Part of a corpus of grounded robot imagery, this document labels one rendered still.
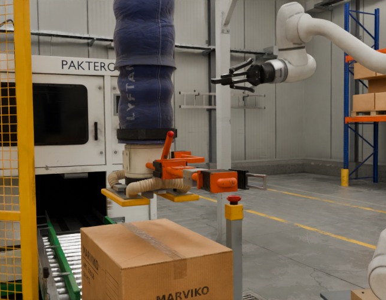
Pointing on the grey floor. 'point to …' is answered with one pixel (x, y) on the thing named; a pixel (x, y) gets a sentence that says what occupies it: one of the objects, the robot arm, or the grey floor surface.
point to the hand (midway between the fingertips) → (221, 80)
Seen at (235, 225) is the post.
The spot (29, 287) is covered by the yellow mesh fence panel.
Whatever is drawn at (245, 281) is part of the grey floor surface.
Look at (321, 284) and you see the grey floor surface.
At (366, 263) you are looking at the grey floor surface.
